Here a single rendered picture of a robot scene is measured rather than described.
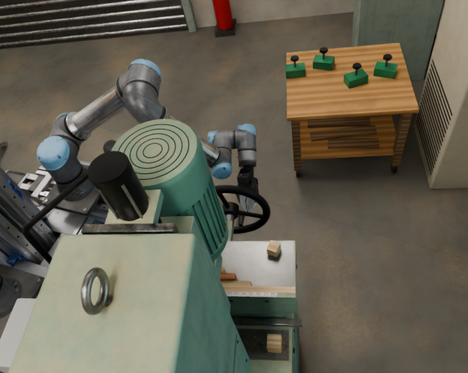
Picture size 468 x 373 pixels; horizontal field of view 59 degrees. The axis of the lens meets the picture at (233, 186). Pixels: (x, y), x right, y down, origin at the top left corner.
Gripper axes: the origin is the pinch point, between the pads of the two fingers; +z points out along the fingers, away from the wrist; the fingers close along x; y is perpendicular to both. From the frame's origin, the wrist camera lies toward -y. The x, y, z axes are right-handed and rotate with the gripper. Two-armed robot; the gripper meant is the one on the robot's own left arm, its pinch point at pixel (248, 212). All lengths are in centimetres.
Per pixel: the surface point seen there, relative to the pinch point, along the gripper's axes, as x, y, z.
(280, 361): -14, -36, 45
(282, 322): -14.7, -31.9, 35.3
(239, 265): -2.3, -32.6, 18.6
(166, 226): -3, -99, 10
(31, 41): 238, 176, -189
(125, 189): 1, -104, 5
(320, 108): -31, 54, -58
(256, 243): -7.2, -28.8, 12.3
